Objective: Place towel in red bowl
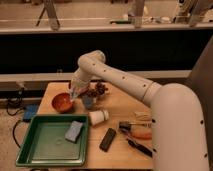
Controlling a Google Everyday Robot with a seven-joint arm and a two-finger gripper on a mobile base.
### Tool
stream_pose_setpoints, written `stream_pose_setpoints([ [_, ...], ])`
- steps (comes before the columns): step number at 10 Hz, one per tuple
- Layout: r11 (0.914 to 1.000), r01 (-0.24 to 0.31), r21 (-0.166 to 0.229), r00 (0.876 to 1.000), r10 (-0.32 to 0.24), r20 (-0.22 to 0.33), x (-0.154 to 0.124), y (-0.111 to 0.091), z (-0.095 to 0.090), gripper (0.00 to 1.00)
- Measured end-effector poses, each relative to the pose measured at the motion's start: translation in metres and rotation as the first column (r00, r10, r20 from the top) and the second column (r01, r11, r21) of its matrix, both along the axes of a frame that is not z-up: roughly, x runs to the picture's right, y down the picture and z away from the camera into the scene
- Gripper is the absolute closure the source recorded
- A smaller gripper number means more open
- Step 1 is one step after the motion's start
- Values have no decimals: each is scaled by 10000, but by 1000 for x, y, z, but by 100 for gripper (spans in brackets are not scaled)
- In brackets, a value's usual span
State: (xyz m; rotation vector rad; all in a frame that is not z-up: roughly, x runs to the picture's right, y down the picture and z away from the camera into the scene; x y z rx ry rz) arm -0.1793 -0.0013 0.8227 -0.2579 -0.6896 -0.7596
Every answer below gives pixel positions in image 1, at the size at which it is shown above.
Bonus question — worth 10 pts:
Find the blue box on floor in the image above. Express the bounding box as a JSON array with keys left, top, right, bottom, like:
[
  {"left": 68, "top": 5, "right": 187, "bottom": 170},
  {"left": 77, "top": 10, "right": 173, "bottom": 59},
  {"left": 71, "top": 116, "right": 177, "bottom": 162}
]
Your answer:
[{"left": 23, "top": 105, "right": 39, "bottom": 122}]

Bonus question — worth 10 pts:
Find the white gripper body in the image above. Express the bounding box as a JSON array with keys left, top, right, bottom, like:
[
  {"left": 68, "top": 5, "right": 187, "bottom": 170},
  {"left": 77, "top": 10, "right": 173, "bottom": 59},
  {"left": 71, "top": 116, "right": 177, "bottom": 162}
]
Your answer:
[{"left": 69, "top": 69, "right": 91, "bottom": 97}]

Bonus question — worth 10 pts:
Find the blue-grey sponge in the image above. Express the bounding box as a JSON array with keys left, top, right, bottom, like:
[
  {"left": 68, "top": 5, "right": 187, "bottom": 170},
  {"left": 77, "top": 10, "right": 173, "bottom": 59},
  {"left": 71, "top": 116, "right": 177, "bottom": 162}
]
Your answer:
[{"left": 65, "top": 121, "right": 83, "bottom": 143}]

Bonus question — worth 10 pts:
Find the light gripper finger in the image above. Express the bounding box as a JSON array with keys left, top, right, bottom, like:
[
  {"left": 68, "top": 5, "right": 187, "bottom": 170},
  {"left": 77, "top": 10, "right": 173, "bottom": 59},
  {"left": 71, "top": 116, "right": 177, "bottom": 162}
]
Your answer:
[{"left": 70, "top": 92, "right": 77, "bottom": 101}]

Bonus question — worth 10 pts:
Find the green plastic tray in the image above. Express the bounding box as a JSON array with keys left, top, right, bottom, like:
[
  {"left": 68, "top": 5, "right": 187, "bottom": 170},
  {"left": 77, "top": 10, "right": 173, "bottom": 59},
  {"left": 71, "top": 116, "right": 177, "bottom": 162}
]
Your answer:
[{"left": 16, "top": 114, "right": 89, "bottom": 168}]

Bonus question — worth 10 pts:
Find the black remote-like block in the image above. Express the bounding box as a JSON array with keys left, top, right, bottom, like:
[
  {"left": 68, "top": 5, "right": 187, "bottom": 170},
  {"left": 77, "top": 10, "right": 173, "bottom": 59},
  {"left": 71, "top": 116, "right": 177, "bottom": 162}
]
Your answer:
[{"left": 99, "top": 128, "right": 116, "bottom": 152}]

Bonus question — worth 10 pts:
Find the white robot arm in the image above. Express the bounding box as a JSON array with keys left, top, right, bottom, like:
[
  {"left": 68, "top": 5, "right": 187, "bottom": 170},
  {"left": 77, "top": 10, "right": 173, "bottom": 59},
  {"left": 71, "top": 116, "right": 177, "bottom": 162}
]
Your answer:
[{"left": 71, "top": 50, "right": 210, "bottom": 171}]

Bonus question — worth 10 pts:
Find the white plastic cup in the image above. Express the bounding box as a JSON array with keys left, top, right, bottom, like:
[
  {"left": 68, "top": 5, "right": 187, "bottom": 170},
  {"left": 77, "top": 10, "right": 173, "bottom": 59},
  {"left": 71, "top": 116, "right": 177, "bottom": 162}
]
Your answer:
[{"left": 89, "top": 110, "right": 109, "bottom": 126}]

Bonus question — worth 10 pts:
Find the red bowl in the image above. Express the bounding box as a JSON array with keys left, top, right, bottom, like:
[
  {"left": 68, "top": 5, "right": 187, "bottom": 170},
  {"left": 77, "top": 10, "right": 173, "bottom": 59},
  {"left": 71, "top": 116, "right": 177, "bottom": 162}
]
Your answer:
[{"left": 51, "top": 93, "right": 74, "bottom": 113}]

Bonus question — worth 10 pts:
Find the orange carrot toy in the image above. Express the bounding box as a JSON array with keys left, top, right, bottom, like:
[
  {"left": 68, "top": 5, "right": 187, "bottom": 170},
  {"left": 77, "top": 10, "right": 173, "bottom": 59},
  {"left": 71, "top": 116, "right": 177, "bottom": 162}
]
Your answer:
[{"left": 131, "top": 131, "right": 152, "bottom": 140}]

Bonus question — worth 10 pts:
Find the dark purple grape bunch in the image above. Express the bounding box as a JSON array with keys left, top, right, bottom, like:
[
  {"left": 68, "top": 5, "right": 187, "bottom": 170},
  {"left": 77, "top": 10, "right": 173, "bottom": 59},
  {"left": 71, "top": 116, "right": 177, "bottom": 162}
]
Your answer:
[{"left": 86, "top": 82, "right": 108, "bottom": 97}]

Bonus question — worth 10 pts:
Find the black cable on floor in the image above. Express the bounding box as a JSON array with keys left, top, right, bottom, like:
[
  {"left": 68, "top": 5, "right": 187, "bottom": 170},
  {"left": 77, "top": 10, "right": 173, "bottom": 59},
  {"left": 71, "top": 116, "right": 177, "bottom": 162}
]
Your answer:
[{"left": 5, "top": 89, "right": 25, "bottom": 149}]

